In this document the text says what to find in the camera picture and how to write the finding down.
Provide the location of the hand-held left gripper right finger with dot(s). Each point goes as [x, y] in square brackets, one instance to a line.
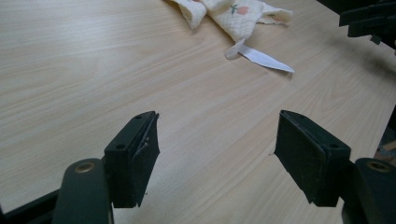
[311, 158]

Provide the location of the cream cloth with fruit print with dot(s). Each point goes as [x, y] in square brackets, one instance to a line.
[230, 18]

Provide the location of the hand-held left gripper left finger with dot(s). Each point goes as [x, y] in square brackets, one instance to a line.
[130, 161]

